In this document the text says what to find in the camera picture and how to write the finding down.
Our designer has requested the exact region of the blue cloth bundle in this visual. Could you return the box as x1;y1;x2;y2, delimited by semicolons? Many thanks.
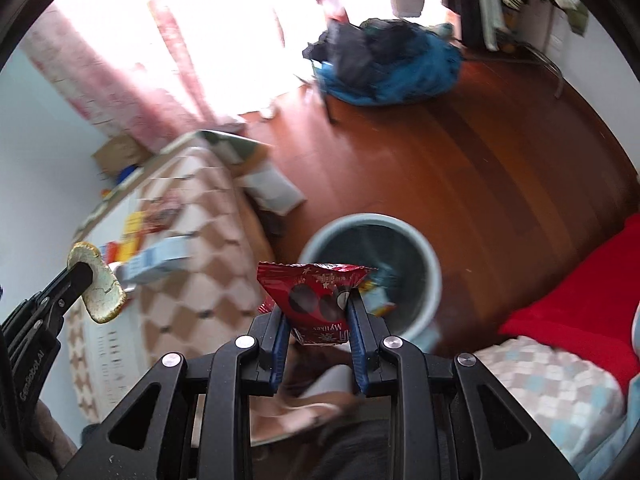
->
314;27;463;107

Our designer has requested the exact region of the colourful packet in bin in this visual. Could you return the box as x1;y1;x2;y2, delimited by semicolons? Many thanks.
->
359;266;400;317

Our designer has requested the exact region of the yellow packet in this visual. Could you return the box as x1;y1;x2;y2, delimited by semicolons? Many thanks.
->
121;211;147;242

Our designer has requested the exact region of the white and green carton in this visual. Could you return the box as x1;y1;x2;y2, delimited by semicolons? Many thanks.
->
196;129;274;167

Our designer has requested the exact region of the blue and white box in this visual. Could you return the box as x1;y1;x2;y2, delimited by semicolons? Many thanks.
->
119;236;195;284

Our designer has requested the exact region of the checkered pastel quilt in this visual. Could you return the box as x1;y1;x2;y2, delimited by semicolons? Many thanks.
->
472;335;628;467

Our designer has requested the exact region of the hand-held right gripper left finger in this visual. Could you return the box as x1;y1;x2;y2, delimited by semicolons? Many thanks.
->
60;306;292;480

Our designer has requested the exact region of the person's leg in dark pants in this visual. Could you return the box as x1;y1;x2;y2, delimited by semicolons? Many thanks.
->
306;419;397;480

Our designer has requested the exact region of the red printed packet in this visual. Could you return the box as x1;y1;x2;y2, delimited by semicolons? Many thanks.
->
141;194;182;232

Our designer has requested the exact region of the brown cardboard box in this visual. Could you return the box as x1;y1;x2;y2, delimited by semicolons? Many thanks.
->
91;134;152;175

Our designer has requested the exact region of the gold and white wrapper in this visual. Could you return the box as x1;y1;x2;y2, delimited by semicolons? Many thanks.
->
67;242;126;325

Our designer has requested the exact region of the red snack packet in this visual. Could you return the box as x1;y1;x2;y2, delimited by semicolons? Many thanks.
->
256;261;379;347

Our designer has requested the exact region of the brown slipper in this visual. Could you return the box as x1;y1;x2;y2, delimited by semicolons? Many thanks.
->
249;394;357;447

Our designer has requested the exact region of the metal chair leg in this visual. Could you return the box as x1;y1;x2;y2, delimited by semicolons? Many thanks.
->
517;41;567;99

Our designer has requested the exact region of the grey-blue plastic bin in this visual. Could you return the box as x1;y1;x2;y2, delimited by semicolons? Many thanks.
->
298;213;444;356

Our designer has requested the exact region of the dark clothes pile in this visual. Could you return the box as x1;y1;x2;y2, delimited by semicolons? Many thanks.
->
302;17;426;96

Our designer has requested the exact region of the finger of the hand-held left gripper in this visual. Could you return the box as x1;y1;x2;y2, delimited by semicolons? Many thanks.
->
0;261;97;357

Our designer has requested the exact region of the pink patterned curtain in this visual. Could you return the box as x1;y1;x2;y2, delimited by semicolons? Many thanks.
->
20;0;351;137

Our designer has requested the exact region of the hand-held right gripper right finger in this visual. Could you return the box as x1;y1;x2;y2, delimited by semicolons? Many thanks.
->
348;296;581;480

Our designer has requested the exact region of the red blanket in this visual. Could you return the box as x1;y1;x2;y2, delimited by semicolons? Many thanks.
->
498;214;640;392

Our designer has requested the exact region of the table with checkered cloth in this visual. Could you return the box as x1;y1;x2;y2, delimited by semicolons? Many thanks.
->
64;145;277;427

